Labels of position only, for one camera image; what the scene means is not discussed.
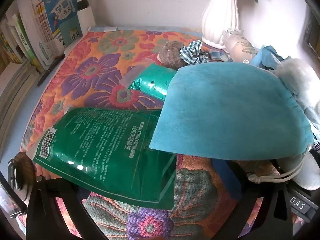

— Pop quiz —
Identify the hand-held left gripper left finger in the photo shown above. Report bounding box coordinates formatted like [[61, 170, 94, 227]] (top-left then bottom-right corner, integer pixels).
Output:
[[26, 176, 110, 240]]

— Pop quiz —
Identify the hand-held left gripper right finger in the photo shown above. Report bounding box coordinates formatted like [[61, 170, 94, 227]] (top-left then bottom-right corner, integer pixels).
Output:
[[212, 159, 293, 240]]

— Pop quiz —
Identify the teal drawstring pouch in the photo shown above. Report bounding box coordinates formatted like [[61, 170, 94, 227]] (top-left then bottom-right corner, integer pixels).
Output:
[[149, 62, 314, 183]]

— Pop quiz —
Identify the large green cotton swab packet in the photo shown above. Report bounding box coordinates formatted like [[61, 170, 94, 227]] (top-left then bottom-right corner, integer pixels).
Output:
[[32, 107, 178, 209]]

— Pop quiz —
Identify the white plush toy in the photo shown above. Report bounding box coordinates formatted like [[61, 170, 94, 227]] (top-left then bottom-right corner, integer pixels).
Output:
[[275, 58, 320, 191]]

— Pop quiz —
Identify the blue face mask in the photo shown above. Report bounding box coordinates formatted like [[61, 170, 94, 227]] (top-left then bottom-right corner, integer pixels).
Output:
[[251, 45, 292, 72]]

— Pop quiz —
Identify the brown fuzzy hair accessory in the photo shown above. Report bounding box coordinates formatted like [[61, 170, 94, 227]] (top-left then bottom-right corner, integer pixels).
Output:
[[7, 152, 37, 215]]

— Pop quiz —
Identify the small blue square packet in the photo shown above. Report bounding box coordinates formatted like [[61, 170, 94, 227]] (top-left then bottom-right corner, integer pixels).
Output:
[[209, 51, 229, 62]]

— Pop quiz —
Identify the small green foil packet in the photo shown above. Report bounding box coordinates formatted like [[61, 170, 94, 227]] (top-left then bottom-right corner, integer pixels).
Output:
[[120, 64, 178, 102]]

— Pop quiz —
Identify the black pen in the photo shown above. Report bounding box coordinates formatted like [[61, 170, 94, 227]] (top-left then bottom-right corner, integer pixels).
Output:
[[37, 55, 66, 87]]

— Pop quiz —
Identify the checkered scrunchie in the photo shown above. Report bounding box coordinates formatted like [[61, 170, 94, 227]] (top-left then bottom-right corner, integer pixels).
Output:
[[179, 39, 213, 64]]

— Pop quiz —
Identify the curly brown scrunchie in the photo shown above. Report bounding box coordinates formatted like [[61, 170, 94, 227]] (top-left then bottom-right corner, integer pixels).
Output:
[[159, 40, 190, 69]]

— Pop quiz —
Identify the floral quilted blanket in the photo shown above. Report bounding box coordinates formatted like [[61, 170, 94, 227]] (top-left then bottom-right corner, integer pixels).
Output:
[[20, 27, 283, 240]]

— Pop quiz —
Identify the white ribbed vase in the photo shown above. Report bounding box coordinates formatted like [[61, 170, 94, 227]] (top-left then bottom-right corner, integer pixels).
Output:
[[201, 0, 242, 49]]

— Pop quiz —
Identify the row of books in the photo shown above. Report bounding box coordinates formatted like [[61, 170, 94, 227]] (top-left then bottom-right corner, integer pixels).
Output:
[[0, 0, 84, 77]]

